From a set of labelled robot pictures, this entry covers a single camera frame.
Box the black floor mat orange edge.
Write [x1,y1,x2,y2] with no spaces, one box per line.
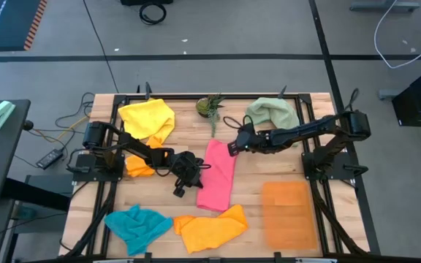
[0,0,48,53]

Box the teal microfiber towel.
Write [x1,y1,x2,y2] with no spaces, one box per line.
[103,204,175,257]

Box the coiled black cable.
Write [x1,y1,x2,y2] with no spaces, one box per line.
[138,1,168,26]

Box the black floor cable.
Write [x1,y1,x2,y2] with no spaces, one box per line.
[82,0,121,94]

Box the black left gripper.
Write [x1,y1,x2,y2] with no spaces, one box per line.
[168,150,211,199]

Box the light green microfiber towel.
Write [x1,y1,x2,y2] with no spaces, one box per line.
[245,96,302,131]

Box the grey table foot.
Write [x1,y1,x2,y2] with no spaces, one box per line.
[349,0,421,12]

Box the black equipment base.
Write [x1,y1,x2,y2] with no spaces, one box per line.
[119,0,174,6]

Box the yellow microfiber towel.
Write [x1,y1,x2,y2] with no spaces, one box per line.
[118,98,176,145]

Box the black metal rig frame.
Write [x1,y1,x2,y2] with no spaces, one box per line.
[58,82,372,263]

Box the pink microfiber towel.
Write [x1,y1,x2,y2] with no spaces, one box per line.
[195,138,238,213]

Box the potted succulent in black bowl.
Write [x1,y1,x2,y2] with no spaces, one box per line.
[195,93,227,139]

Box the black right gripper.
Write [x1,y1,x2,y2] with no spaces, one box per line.
[227,123,272,158]

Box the black power adapter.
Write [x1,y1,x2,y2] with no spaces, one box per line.
[35,148,64,171]

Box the black cabinet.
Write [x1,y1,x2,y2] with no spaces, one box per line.
[391,68,421,129]

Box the white floor cable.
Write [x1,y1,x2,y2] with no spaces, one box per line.
[373,0,421,70]

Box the orange microfiber towel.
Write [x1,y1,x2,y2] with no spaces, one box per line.
[172,204,250,255]
[125,135,168,178]

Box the yellow floor cable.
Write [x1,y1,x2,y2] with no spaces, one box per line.
[31,115,91,143]

